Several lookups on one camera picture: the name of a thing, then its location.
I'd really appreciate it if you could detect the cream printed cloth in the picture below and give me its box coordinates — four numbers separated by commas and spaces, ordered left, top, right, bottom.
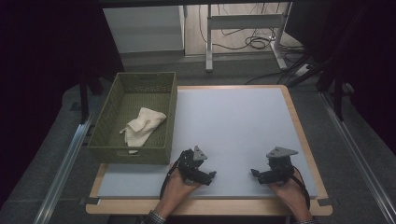
119, 106, 168, 155

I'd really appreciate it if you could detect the aluminium floor rail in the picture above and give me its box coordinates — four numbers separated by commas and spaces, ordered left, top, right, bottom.
318, 91, 396, 224
32, 113, 95, 224

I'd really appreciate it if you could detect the white cabinet panel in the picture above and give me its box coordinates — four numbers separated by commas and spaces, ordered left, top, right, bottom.
102, 5, 186, 55

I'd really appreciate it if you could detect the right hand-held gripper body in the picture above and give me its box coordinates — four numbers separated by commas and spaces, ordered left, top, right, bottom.
265, 146, 299, 185

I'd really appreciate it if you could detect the person's left hand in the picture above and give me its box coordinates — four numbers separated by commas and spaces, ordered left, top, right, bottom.
153, 168, 203, 219

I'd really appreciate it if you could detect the black floor cables bundle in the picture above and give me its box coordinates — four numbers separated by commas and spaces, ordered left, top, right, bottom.
198, 3, 306, 86

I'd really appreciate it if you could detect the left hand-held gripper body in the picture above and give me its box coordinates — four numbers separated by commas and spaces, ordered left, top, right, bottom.
177, 145, 209, 182

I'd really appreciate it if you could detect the light grey table mat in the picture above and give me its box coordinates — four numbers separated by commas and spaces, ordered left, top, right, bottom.
97, 88, 318, 200

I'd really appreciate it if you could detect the white power strip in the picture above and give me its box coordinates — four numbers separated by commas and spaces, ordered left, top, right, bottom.
293, 63, 313, 78

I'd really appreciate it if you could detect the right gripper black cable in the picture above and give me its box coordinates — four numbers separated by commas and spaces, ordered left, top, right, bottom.
291, 165, 312, 210

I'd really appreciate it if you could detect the black stand leg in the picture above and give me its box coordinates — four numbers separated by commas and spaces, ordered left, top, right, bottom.
332, 69, 346, 123
78, 70, 92, 125

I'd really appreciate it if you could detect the white metal desk frame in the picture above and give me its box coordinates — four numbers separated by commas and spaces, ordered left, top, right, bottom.
205, 2, 294, 74

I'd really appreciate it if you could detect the green woven plastic basket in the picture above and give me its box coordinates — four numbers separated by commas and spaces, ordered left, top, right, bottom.
86, 71, 178, 166

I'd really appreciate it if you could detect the dark curtain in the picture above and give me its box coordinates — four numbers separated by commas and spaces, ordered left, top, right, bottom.
284, 0, 396, 155
0, 0, 126, 208

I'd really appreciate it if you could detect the person's right hand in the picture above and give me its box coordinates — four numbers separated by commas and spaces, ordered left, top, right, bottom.
268, 171, 314, 222

